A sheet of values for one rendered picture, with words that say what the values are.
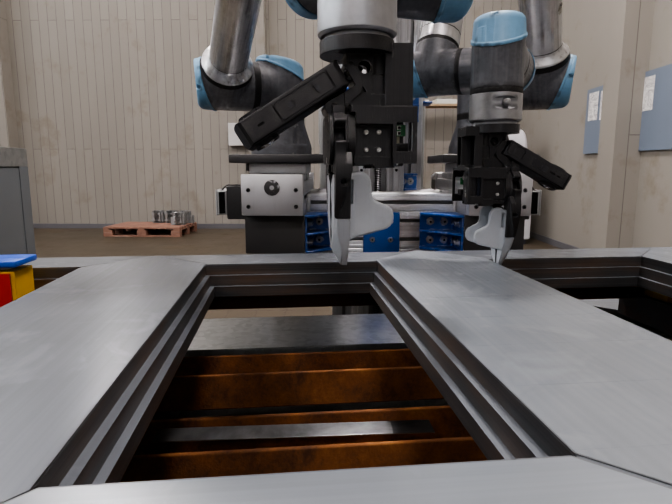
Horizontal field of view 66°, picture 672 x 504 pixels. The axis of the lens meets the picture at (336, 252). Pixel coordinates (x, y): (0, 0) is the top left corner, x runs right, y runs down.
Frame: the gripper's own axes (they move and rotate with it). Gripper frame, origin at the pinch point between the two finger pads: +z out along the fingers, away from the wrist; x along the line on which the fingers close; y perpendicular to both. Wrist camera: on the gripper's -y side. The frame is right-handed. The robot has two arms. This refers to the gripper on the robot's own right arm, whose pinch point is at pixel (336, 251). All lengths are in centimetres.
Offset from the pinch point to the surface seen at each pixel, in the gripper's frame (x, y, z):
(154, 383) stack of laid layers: -8.3, -16.3, 9.5
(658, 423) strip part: -25.3, 15.6, 6.6
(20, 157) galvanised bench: 73, -61, -12
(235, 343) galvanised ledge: 45, -14, 24
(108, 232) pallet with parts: 747, -247, 74
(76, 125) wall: 861, -320, -90
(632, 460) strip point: -28.7, 11.5, 6.7
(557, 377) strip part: -18.4, 13.4, 6.5
